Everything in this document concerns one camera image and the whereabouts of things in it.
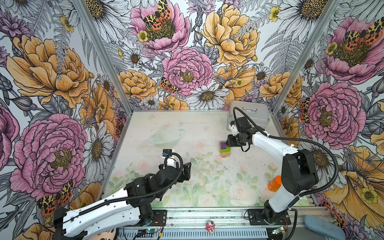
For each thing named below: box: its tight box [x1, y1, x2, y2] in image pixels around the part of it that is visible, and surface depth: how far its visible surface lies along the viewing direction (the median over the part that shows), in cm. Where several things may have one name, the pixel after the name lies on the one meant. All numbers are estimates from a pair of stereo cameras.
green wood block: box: [220, 147, 232, 153], surface depth 95 cm
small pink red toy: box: [205, 220, 216, 233], surface depth 70 cm
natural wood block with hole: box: [221, 152, 231, 158], surface depth 96 cm
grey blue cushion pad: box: [304, 215, 346, 240], surface depth 71 cm
